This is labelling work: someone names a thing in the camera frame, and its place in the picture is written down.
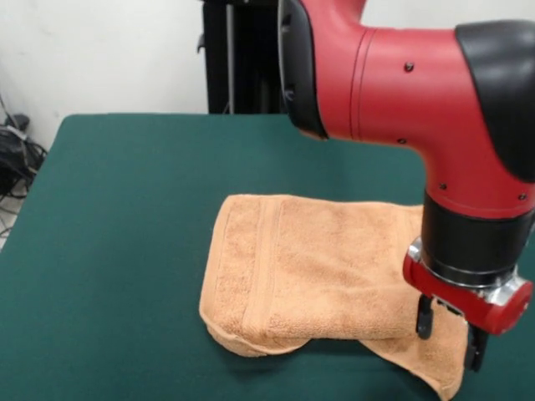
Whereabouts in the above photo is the tan terry towel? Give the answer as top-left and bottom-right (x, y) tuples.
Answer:
(198, 193), (471, 401)

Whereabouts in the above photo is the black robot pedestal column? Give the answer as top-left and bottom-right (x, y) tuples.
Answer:
(195, 0), (292, 114)

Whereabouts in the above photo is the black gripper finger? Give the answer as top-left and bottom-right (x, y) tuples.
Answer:
(415, 294), (436, 340)
(466, 323), (490, 373)

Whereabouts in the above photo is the black cable tangle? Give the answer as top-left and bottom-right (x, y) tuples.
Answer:
(0, 124), (48, 201)

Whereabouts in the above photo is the grey pedestal leg foot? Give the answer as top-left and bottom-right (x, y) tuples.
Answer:
(3, 114), (31, 131)

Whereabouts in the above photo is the dark green table cloth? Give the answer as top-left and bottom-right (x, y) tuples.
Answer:
(0, 113), (535, 401)

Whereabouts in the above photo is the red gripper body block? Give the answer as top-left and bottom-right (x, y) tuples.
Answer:
(402, 252), (534, 336)

